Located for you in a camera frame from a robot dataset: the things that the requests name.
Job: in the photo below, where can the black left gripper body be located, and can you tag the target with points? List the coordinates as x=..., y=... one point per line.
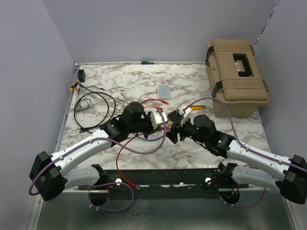
x=145, y=125

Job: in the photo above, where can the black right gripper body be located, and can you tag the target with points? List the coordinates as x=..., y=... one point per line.
x=188, y=130

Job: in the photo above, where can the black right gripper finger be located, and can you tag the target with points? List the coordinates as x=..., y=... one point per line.
x=172, y=135
x=175, y=119

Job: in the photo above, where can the black power adapter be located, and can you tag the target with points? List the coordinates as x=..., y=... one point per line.
x=81, y=75

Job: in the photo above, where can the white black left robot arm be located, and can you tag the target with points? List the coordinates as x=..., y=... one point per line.
x=109, y=134

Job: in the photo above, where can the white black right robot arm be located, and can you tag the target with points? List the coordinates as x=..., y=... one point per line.
x=286, y=175

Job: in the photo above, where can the yellow black utility knife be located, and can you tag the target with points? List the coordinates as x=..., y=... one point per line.
x=198, y=107

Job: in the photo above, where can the white small router box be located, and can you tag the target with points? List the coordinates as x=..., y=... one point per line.
x=163, y=91

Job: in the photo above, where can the tan plastic tool case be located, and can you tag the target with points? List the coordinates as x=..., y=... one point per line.
x=234, y=78

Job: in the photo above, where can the yellow black screwdriver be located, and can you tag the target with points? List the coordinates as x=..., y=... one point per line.
x=74, y=87

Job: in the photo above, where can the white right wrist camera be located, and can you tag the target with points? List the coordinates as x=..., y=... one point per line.
x=184, y=112

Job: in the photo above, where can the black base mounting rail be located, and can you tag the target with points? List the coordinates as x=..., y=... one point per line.
x=150, y=184

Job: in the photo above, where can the green screwdriver at wall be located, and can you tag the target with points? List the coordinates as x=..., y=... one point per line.
x=147, y=63

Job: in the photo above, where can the aluminium frame rail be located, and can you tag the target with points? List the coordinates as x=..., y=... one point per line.
x=47, y=181

